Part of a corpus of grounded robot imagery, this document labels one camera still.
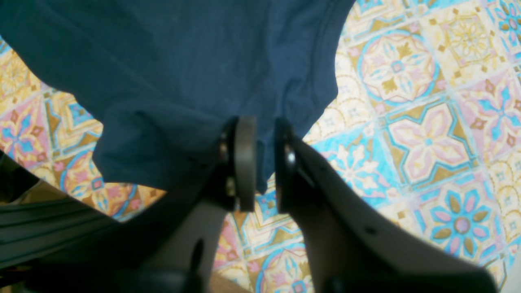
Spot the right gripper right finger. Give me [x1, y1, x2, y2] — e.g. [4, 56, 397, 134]
[275, 118, 497, 293]

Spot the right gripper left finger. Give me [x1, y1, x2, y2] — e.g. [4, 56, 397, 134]
[1, 116, 257, 293]

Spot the dark blue t-shirt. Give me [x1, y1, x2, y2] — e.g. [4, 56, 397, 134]
[1, 0, 354, 193]

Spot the patterned tablecloth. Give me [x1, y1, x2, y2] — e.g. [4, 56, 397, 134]
[1, 0, 520, 293]

